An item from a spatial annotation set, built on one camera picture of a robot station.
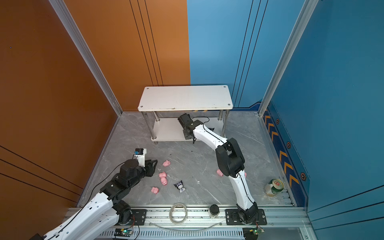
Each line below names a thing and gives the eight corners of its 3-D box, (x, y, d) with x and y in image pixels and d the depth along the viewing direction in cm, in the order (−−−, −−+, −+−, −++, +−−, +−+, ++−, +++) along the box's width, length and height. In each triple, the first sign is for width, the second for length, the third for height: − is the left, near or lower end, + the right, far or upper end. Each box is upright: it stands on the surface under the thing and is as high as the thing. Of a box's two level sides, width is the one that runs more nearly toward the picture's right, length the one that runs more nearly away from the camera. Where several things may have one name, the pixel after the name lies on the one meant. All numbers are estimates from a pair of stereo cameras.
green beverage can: (265, 197, 81) (273, 190, 73) (262, 185, 85) (269, 178, 76) (276, 197, 81) (286, 190, 73) (273, 185, 85) (281, 178, 76)
